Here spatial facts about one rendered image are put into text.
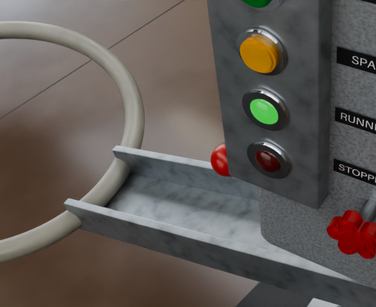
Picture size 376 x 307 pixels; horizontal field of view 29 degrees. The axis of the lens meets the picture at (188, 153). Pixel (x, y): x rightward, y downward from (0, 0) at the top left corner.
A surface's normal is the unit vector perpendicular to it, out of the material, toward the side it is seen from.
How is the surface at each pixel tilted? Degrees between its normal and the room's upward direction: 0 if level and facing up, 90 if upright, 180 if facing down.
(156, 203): 15
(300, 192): 90
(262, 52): 90
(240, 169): 90
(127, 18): 0
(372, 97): 90
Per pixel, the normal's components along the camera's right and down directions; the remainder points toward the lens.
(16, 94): -0.13, -0.68
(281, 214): -0.54, 0.66
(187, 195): -0.34, -0.74
